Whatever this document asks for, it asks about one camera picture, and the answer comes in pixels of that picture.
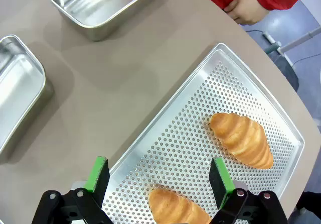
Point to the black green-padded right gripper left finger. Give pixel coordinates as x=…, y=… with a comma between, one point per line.
x=97, y=176

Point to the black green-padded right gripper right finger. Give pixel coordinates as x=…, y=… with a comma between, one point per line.
x=220, y=183

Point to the golden brown croissant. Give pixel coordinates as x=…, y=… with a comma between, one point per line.
x=240, y=138
x=175, y=209

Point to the stainless steel rectangular container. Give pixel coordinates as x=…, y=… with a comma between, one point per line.
x=100, y=5
x=17, y=91

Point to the person's left hand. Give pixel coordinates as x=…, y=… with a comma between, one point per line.
x=248, y=8

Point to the perforated aluminium baking tray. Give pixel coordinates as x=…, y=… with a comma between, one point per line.
x=175, y=146

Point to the grey metal tube frame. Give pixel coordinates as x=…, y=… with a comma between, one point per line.
x=296, y=40

